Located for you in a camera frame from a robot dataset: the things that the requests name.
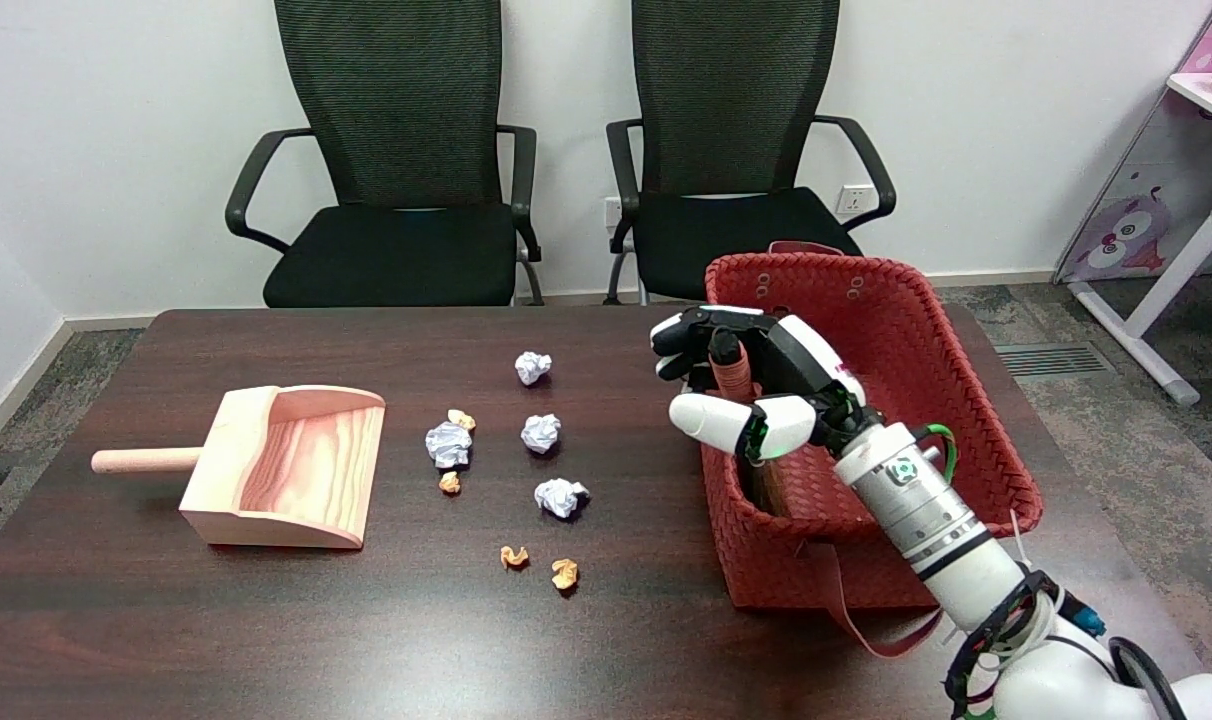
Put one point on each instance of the black mesh office chair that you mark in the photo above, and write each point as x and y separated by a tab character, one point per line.
396	250
736	230

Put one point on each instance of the crumpled orange paper scrap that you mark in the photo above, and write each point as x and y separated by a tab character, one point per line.
564	574
450	483
461	420
513	558

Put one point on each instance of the crumpled white paper ball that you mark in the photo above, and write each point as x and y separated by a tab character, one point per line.
448	445
541	433
560	497
532	367

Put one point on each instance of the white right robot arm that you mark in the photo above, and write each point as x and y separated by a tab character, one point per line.
906	500

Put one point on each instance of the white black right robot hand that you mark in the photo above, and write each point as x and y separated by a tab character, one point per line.
801	360

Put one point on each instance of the wooden dustpan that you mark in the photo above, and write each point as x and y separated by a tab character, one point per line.
296	470

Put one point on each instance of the pink white kids desk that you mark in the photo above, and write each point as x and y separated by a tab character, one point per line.
1166	180

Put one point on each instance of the white wall socket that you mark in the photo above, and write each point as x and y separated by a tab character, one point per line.
853	200
612	210

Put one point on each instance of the red woven basket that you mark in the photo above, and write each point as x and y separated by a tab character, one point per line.
926	350

